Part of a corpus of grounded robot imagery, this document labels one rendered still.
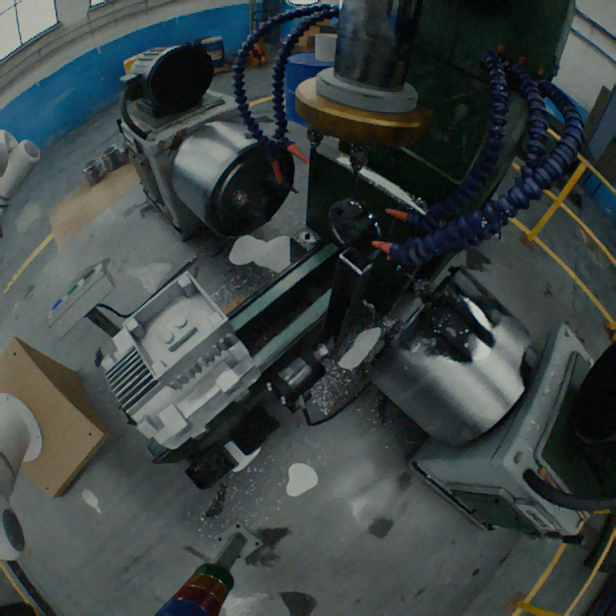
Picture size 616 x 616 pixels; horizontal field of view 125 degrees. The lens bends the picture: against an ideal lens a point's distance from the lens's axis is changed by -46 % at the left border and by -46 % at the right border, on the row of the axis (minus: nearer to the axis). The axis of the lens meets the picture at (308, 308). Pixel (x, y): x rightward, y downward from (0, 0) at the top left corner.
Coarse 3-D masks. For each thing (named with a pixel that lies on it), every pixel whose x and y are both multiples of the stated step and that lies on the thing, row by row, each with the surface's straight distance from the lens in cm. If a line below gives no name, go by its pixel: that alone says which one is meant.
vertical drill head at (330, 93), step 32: (352, 0) 35; (384, 0) 34; (416, 0) 36; (352, 32) 35; (384, 32) 34; (416, 32) 38; (352, 64) 36; (384, 64) 35; (320, 96) 37; (352, 96) 35; (384, 96) 35; (416, 96) 40; (320, 128) 35; (352, 128) 33; (384, 128) 33; (416, 128) 36; (352, 160) 38; (352, 192) 42
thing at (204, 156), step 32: (224, 128) 68; (192, 160) 65; (224, 160) 59; (256, 160) 62; (288, 160) 69; (192, 192) 64; (224, 192) 60; (256, 192) 66; (288, 192) 75; (224, 224) 66; (256, 224) 73
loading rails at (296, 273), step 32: (320, 256) 69; (288, 288) 64; (256, 320) 63; (320, 320) 60; (352, 320) 73; (256, 352) 59; (288, 352) 59; (256, 384) 60; (128, 416) 65; (224, 416) 63; (160, 448) 61; (192, 448) 69
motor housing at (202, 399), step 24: (120, 360) 46; (216, 360) 43; (120, 384) 44; (144, 384) 43; (192, 384) 43; (216, 384) 43; (144, 408) 44; (192, 408) 43; (216, 408) 46; (168, 432) 46; (192, 432) 48
